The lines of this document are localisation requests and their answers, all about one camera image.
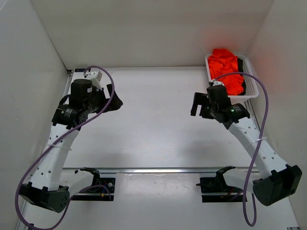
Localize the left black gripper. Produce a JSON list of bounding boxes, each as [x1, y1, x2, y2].
[[84, 84, 122, 114]]

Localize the orange shorts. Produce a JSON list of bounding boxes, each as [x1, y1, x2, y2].
[[208, 48, 243, 95]]

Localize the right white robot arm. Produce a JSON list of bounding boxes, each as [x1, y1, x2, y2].
[[190, 85, 302, 206]]

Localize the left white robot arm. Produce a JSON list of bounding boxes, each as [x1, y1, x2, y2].
[[16, 79, 123, 213]]

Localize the black shorts in basket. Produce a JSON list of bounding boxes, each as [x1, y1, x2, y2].
[[237, 57, 246, 96]]

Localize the white plastic basket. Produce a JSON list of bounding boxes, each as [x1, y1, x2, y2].
[[205, 53, 260, 99]]

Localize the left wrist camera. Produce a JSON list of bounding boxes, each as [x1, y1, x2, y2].
[[83, 70, 102, 88]]

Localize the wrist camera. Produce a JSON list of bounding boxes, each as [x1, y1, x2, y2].
[[83, 70, 102, 88], [208, 80, 226, 90]]

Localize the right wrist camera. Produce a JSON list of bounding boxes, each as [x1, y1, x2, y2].
[[208, 80, 226, 90]]

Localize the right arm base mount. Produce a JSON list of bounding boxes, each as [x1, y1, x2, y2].
[[196, 166, 243, 203]]

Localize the aluminium frame rail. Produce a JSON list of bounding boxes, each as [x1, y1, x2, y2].
[[62, 167, 260, 174]]

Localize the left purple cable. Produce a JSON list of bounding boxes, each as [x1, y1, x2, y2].
[[14, 66, 115, 230]]

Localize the purple cable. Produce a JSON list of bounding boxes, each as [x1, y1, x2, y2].
[[210, 73, 269, 227], [14, 66, 115, 230]]

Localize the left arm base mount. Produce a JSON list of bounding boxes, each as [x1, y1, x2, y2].
[[71, 167, 116, 201]]

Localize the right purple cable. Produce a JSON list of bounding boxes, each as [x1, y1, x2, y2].
[[210, 73, 269, 227]]

